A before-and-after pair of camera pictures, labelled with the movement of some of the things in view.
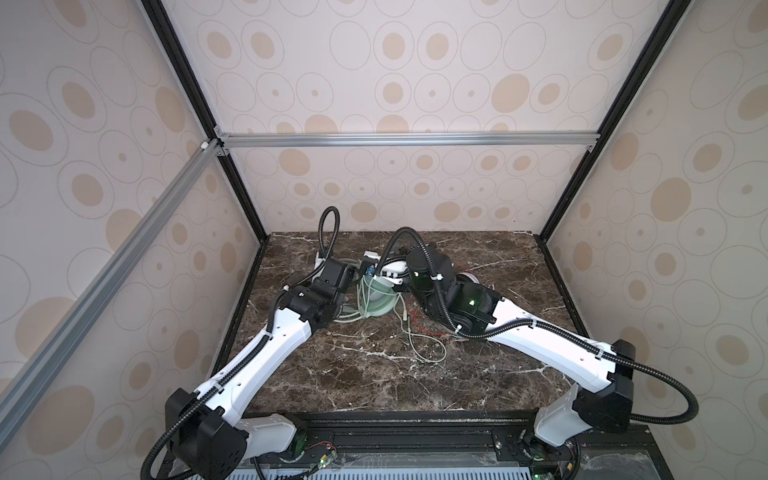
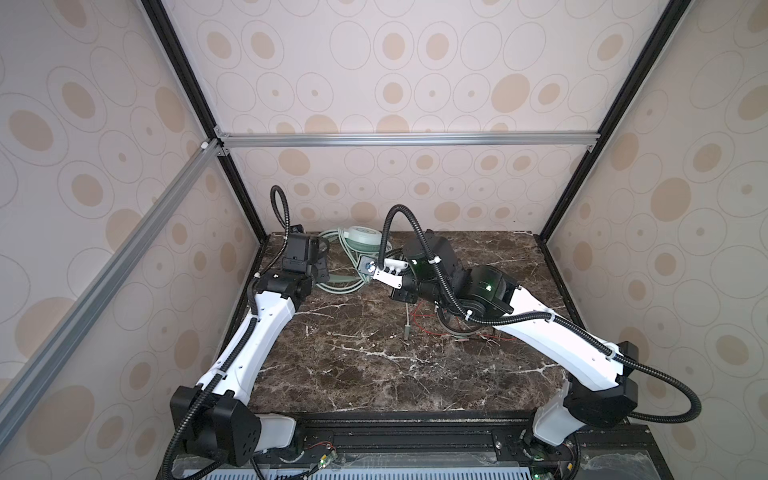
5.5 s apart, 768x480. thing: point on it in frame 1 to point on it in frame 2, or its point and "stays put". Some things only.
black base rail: [448, 448] stays put
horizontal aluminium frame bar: [253, 140] stays put
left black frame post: [194, 94] stays put
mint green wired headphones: [375, 299] to [356, 241]
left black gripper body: [337, 301] to [319, 270]
